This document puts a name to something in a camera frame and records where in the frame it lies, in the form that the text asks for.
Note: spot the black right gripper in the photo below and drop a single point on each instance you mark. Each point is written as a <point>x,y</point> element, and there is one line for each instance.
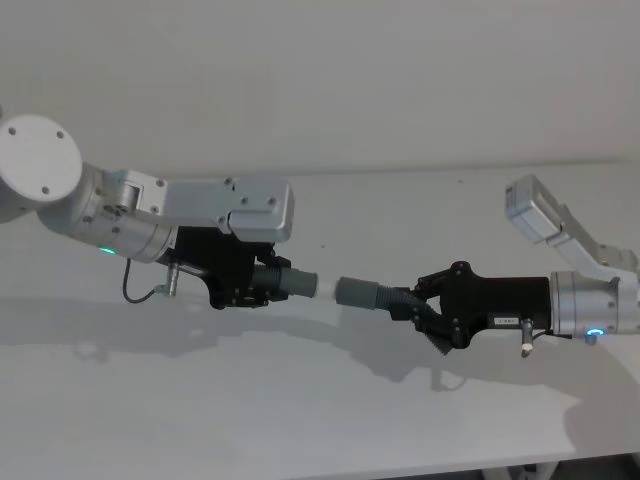
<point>500,302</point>

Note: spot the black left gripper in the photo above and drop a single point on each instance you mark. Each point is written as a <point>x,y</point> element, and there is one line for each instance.
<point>215,260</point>

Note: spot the white table cloth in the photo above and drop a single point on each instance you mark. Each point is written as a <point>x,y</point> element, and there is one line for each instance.
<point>250,400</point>

